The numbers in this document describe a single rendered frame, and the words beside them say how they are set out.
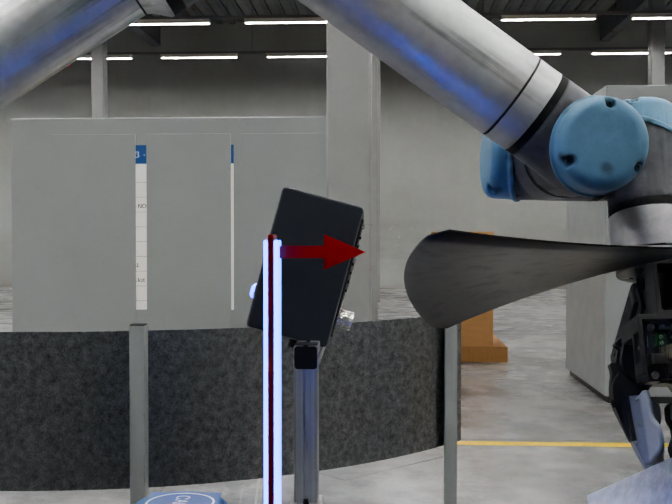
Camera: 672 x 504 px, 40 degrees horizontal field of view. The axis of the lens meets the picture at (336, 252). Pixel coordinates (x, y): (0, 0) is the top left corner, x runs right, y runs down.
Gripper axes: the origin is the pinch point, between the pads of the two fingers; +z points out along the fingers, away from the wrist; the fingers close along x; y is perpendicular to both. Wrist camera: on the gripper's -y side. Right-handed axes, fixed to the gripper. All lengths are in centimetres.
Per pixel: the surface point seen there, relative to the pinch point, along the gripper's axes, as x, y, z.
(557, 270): -13.7, 23.7, -13.3
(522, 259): -17.1, 29.5, -12.5
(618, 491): -9.7, 19.7, 1.4
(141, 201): -190, -546, -219
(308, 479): -34.2, -31.7, -1.5
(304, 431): -34.7, -30.8, -7.3
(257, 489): -78, -360, -10
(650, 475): -7.8, 21.1, 0.4
